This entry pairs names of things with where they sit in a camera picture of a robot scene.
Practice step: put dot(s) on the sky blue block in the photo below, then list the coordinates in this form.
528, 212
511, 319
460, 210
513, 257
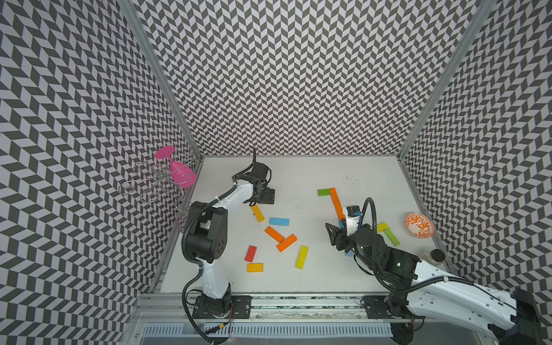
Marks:
279, 222

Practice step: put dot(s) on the light green block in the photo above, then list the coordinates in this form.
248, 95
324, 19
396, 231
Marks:
395, 241

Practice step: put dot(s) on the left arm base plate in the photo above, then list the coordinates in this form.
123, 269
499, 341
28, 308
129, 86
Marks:
235, 307

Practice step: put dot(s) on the yellow block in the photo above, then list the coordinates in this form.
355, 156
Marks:
301, 259
382, 227

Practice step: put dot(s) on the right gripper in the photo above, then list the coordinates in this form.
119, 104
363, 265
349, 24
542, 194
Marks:
338, 234

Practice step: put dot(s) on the orange block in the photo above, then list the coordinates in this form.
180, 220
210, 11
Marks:
339, 213
279, 238
335, 198
286, 243

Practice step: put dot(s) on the glass spice jar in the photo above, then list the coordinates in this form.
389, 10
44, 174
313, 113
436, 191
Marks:
435, 257

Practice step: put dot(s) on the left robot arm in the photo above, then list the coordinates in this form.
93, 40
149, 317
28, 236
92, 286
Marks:
205, 235

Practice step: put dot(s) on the wire glass rack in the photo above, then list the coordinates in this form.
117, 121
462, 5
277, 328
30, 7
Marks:
151, 184

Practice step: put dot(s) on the red block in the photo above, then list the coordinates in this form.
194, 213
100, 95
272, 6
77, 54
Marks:
251, 252

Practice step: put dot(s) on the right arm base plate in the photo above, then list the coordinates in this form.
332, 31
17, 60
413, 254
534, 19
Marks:
384, 307

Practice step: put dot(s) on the yellow-orange block upper left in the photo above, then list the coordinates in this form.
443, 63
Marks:
257, 213

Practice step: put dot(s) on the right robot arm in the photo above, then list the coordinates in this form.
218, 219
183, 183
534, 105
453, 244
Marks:
418, 289

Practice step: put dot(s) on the yellow-orange block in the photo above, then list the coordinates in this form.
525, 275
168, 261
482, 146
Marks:
257, 213
255, 268

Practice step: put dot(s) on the pink plastic wine glass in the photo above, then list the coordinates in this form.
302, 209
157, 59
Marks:
181, 174

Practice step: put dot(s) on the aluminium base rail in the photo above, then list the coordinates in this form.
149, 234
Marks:
280, 307

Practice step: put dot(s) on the orange patterned cup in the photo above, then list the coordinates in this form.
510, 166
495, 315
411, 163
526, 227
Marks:
419, 226

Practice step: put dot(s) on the yellow-orange block bottom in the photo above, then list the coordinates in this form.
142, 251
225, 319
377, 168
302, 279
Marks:
255, 268

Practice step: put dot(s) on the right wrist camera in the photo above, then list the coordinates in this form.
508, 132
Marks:
352, 218

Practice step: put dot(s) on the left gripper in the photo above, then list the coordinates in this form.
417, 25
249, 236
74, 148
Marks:
268, 197

